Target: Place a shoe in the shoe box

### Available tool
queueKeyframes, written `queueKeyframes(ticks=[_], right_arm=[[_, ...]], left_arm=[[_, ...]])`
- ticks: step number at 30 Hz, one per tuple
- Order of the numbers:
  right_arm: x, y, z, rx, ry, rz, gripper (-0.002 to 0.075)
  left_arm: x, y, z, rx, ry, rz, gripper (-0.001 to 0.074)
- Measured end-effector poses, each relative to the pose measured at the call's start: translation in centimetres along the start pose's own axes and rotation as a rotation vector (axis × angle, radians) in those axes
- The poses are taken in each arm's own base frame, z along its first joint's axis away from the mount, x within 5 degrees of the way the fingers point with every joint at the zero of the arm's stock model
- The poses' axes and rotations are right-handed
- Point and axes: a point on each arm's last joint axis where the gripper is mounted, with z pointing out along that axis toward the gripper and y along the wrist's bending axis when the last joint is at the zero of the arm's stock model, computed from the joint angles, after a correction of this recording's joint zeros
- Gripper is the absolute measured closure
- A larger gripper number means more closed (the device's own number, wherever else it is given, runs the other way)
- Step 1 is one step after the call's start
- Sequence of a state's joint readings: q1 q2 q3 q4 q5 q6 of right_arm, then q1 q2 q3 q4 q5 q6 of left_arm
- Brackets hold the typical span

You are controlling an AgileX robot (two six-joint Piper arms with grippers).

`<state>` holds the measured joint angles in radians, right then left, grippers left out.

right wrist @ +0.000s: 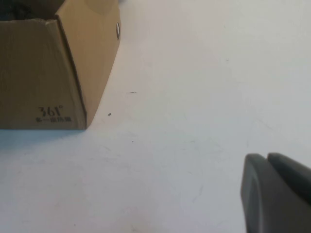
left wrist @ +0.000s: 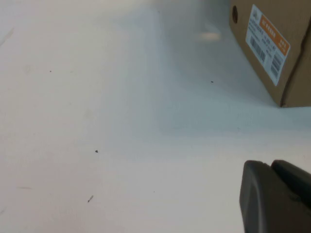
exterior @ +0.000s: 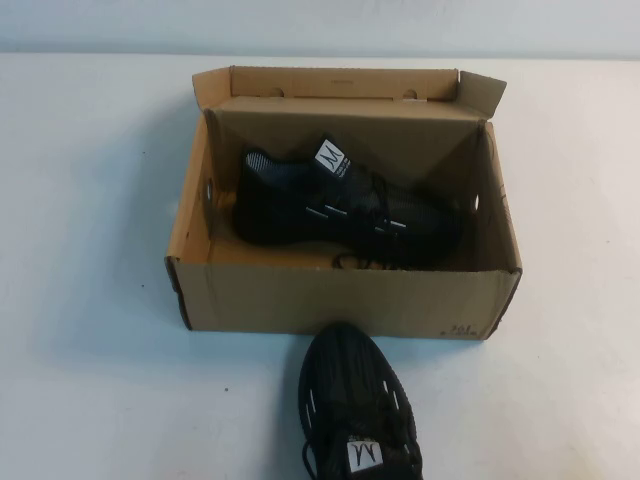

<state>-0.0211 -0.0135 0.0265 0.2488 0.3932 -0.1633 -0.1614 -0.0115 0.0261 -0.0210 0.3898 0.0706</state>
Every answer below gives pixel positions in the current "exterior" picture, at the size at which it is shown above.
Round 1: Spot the black sneaker with white tag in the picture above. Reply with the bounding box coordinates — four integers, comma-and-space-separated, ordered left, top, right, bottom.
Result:
233, 133, 469, 274
297, 322, 426, 480

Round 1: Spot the brown cardboard shoe box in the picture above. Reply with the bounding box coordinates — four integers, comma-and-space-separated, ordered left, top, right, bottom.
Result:
164, 66, 524, 346

